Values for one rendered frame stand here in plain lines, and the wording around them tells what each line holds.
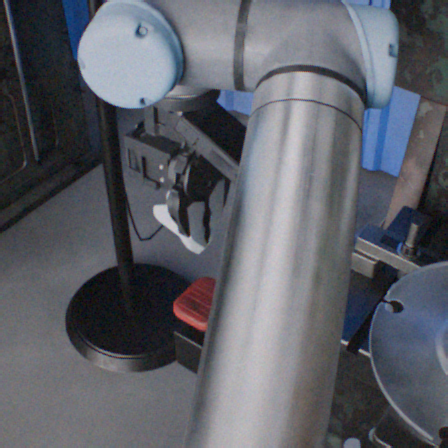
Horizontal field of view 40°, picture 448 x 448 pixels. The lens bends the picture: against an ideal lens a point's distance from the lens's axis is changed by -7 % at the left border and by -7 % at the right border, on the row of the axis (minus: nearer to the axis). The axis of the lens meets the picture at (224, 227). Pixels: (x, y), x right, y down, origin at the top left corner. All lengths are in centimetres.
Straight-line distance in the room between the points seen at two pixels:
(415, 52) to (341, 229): 27
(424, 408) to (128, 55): 46
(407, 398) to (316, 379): 37
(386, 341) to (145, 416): 94
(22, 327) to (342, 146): 151
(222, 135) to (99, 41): 21
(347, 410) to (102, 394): 91
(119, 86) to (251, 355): 21
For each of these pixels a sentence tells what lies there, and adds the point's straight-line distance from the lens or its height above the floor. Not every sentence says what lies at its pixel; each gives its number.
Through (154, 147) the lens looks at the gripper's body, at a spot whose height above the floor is 99.
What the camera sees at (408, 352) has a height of 78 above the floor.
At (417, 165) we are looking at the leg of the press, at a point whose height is 73.
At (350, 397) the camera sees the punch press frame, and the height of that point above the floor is 64.
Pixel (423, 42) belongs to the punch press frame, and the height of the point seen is 111.
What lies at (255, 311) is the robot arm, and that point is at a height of 110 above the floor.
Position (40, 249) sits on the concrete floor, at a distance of 202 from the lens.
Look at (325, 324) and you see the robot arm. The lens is 34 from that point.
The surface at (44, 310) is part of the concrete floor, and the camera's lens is 184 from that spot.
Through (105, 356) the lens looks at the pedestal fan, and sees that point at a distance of 166.
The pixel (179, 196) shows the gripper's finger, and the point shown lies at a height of 95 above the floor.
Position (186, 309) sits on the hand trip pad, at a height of 76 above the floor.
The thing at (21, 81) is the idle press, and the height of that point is 44.
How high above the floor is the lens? 134
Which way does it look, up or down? 42 degrees down
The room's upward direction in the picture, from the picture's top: straight up
